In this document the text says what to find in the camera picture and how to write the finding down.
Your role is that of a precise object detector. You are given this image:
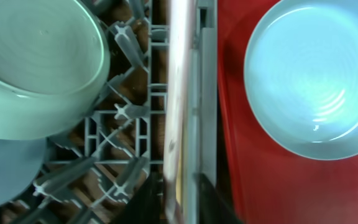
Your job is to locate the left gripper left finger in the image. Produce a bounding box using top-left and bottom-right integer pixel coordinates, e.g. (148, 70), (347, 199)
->
(110, 172), (167, 224)

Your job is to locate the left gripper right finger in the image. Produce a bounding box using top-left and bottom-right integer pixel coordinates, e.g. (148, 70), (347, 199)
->
(196, 173), (243, 224)

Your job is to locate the small light blue saucer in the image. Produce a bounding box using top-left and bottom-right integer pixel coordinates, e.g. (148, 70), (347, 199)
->
(0, 138), (47, 205)

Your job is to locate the large light blue plate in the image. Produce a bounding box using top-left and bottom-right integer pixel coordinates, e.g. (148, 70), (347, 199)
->
(244, 0), (358, 161)

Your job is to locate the light green bowl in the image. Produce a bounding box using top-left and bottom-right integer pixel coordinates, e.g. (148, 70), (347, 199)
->
(0, 0), (111, 140)

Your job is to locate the grey dishwasher rack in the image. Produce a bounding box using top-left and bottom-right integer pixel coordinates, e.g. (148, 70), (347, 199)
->
(0, 1), (216, 223)

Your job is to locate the red plastic tray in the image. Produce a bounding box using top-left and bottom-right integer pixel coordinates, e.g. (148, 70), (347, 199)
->
(217, 0), (358, 223)

